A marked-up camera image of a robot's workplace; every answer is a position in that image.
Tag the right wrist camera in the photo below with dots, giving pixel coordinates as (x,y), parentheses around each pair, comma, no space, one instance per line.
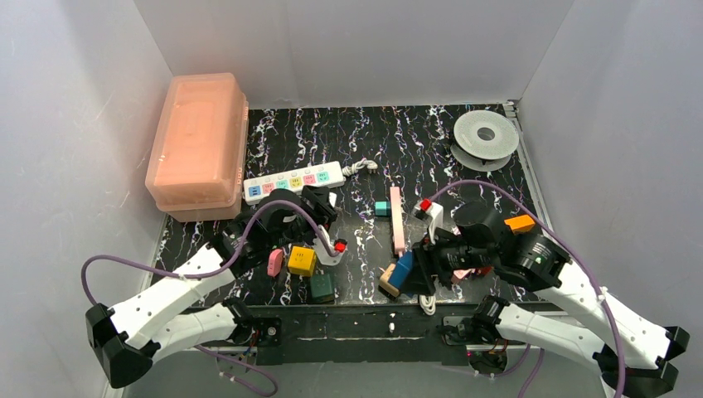
(432,214)

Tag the yellow cube plug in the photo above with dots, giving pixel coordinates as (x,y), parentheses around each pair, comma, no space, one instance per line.
(302,261)

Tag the white power strip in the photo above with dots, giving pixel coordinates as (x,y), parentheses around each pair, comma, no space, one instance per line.
(330,175)

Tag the orange power bank socket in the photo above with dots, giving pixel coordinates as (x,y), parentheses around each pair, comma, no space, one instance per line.
(520,224)

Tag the grey filament spool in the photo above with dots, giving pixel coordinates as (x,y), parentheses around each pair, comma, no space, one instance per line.
(484,141)

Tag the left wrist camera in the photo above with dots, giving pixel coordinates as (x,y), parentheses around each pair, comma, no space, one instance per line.
(328,251)

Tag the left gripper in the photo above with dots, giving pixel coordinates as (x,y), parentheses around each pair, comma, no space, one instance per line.
(317,203)

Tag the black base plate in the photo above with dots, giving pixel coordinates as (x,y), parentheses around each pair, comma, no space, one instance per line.
(367,333)

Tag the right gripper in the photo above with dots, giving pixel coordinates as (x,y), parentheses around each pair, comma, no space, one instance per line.
(424,269)

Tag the blue cube socket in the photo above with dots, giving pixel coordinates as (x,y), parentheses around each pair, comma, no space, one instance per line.
(402,268)

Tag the beige cube plug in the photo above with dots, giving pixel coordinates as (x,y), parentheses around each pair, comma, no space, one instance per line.
(384,282)

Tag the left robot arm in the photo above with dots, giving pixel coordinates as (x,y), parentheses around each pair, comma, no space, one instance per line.
(129,337)

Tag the pink power strip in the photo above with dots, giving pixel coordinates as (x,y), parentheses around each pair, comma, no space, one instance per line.
(397,225)

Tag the pink cube plug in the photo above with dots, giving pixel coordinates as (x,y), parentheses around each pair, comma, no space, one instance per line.
(275,262)
(460,274)

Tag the teal cube plug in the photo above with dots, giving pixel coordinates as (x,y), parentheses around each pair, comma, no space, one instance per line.
(382,208)

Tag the pink plastic storage box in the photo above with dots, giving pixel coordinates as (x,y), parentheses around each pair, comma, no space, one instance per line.
(196,168)

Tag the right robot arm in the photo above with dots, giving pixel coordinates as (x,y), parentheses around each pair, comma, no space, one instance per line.
(632,355)

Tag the red cube socket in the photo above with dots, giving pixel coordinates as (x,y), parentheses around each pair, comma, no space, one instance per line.
(483,271)

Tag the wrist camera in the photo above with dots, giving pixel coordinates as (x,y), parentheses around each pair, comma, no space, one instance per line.
(432,214)
(328,251)

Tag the green cube plug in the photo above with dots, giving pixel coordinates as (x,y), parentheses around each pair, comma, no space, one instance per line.
(322,289)

